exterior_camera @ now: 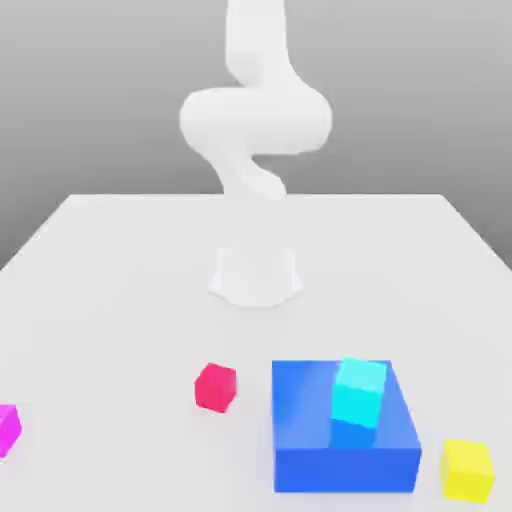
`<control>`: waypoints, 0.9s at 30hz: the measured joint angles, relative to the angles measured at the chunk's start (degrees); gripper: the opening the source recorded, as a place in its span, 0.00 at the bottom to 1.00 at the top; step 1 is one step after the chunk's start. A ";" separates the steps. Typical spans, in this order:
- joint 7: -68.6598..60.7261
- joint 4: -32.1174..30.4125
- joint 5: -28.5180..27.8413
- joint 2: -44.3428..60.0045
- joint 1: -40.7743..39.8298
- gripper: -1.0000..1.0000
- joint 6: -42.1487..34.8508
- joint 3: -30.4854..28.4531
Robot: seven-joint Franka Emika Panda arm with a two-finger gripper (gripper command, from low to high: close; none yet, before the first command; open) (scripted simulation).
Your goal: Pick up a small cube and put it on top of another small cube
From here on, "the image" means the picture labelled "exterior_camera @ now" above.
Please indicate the small magenta cube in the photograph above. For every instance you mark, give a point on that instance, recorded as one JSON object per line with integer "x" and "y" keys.
{"x": 7, "y": 428}

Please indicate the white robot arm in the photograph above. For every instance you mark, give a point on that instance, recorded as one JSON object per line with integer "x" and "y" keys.
{"x": 256, "y": 116}

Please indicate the small red cube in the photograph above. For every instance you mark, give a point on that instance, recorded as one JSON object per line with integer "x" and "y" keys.
{"x": 215, "y": 388}

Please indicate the small cyan cube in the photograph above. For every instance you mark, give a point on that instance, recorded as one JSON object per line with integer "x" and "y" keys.
{"x": 358, "y": 394}

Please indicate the large blue box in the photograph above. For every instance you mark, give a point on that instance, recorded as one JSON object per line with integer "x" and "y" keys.
{"x": 304, "y": 432}

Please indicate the small yellow cube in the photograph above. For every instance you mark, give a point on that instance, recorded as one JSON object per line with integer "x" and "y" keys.
{"x": 467, "y": 471}

